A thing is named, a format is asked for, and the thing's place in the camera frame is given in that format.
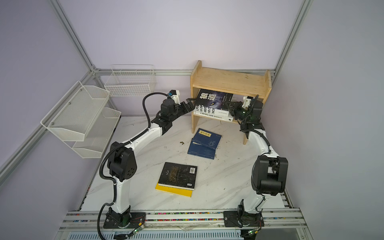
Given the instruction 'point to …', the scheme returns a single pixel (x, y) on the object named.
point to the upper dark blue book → (207, 138)
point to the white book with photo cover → (223, 118)
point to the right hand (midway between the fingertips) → (223, 102)
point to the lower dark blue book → (198, 149)
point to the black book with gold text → (178, 175)
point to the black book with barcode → (213, 99)
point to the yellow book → (184, 192)
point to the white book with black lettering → (211, 110)
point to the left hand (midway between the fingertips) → (193, 102)
